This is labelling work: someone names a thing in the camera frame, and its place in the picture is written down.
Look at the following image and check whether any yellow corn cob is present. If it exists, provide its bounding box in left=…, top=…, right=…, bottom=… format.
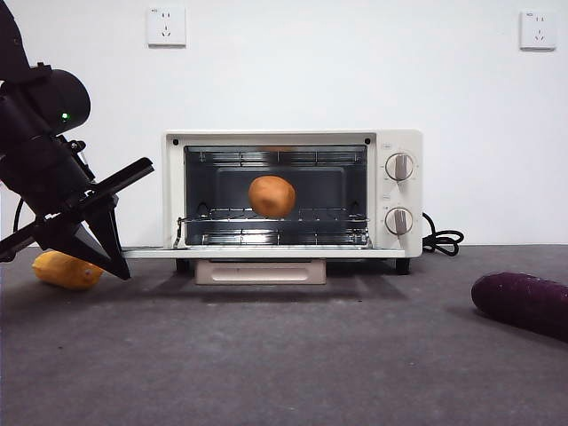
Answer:
left=31, top=249, right=106, bottom=292

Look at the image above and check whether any cream oven knob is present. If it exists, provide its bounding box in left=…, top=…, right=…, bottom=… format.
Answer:
left=384, top=153, right=415, bottom=182
left=384, top=207, right=414, bottom=236

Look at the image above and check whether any purple sweet potato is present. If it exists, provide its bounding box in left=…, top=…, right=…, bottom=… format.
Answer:
left=470, top=272, right=568, bottom=343

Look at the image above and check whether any glass oven door with handle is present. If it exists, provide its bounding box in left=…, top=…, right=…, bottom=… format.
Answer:
left=123, top=247, right=406, bottom=286

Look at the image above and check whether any cream Toshiba toaster oven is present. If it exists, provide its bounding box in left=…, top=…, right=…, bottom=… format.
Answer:
left=162, top=128, right=423, bottom=276

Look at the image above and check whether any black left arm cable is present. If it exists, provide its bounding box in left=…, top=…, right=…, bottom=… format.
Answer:
left=12, top=197, right=26, bottom=234

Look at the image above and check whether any black oven power cable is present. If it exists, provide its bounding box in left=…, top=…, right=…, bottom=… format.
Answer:
left=420, top=211, right=466, bottom=257

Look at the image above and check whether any white wall socket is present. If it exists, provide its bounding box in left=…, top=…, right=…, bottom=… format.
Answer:
left=518, top=11, right=557, bottom=51
left=146, top=6, right=187, bottom=49

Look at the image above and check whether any brown round potato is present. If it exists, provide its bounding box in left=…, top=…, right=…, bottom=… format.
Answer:
left=247, top=175, right=297, bottom=219

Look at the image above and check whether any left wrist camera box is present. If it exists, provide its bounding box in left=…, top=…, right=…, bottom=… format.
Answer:
left=61, top=138, right=97, bottom=182

